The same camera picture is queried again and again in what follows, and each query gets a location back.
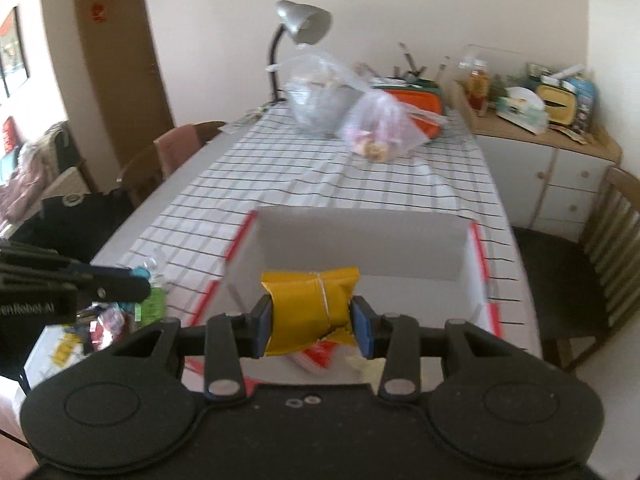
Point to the white cabinet with wooden top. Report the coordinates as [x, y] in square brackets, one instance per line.
[520, 170]

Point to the checked tablecloth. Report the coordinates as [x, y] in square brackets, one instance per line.
[280, 175]

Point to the pile of pink clothes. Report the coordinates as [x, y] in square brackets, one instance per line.
[25, 180]

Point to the pale yellow snack packet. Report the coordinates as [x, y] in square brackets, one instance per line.
[364, 366]

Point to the red white cardboard box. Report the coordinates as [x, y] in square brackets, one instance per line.
[350, 245]

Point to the brown wooden door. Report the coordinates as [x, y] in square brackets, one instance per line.
[115, 60]

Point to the framed wall picture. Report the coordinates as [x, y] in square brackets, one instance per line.
[12, 50]

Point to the wooden chair with slatted back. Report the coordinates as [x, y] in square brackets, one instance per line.
[555, 270]

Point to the white green tissue box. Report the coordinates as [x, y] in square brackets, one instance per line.
[522, 107]

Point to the blue box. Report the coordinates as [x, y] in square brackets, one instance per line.
[584, 94]

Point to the bottle of orange liquid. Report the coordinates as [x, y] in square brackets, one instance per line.
[478, 87]

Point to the orange container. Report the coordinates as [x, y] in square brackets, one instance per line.
[425, 102]

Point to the dusty pink cloth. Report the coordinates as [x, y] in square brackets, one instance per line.
[175, 150]

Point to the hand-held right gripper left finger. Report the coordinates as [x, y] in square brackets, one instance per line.
[263, 327]

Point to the yellow box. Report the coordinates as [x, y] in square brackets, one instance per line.
[555, 102]

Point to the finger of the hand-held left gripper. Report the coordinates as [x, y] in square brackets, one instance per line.
[115, 291]
[90, 271]

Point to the large clear plastic bag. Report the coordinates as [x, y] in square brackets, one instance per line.
[315, 95]

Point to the green snack packet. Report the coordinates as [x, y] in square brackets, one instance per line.
[155, 302]

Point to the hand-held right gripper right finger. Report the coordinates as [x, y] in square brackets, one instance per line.
[360, 327]

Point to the clear bag of pastries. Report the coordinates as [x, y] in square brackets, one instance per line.
[382, 125]

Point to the wooden chair with curved back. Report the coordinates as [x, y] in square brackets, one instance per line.
[137, 175]

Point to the pile of snack packets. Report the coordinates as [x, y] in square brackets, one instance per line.
[107, 322]

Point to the red snack packet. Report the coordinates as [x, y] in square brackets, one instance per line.
[317, 355]

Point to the silver desk lamp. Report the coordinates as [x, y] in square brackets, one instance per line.
[300, 20]

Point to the clear plastic container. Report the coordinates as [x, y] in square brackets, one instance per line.
[487, 60]

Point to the black bag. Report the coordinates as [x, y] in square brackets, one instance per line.
[75, 222]

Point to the red door sign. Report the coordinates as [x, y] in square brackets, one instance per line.
[98, 12]

